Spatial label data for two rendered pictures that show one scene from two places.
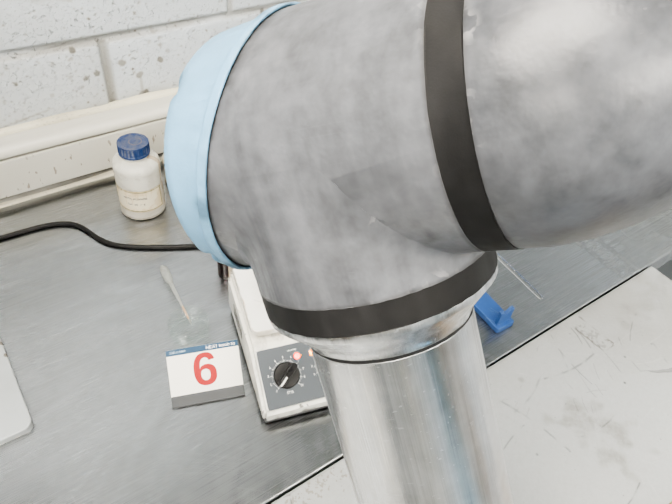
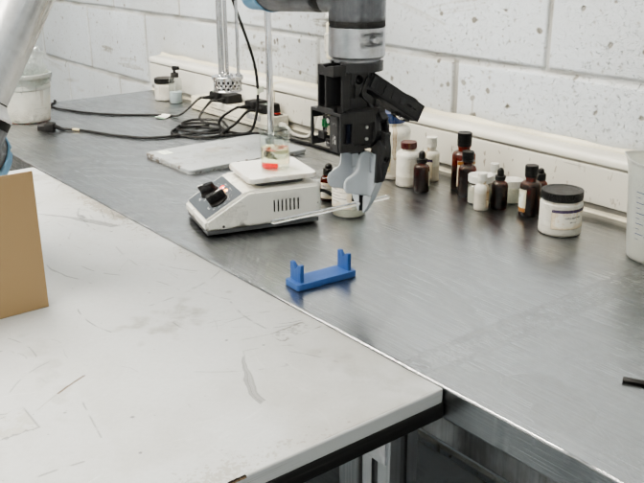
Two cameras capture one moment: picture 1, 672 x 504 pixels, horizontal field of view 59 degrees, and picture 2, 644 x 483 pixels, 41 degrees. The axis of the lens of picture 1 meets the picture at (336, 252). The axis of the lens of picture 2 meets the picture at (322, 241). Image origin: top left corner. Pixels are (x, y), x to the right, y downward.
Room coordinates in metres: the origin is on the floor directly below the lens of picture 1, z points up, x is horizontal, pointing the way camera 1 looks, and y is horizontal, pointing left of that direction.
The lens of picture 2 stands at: (0.66, -1.35, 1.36)
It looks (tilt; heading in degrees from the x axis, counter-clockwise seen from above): 20 degrees down; 92
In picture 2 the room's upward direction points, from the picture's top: straight up
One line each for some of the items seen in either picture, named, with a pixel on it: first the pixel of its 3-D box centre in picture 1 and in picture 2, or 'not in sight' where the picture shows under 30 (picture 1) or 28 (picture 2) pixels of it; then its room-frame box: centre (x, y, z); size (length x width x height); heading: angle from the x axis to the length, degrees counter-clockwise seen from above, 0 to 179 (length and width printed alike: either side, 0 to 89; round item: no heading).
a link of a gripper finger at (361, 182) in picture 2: not in sight; (359, 184); (0.67, -0.21, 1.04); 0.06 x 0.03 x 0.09; 36
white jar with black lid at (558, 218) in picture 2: not in sight; (561, 210); (0.99, -0.01, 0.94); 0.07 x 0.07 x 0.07
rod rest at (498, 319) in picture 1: (485, 298); (321, 268); (0.61, -0.23, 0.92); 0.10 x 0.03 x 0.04; 36
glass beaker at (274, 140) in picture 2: not in sight; (275, 149); (0.53, 0.04, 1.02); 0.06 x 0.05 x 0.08; 107
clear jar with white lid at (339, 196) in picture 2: not in sight; (349, 192); (0.65, 0.07, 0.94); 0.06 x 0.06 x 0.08
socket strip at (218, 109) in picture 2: not in sight; (237, 110); (0.35, 0.89, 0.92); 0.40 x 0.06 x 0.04; 130
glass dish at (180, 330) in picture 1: (188, 325); not in sight; (0.50, 0.19, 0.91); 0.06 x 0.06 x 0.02
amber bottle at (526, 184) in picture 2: not in sight; (530, 190); (0.96, 0.08, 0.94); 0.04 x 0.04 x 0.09
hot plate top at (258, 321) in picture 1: (286, 290); (271, 170); (0.52, 0.06, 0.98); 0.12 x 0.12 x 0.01; 25
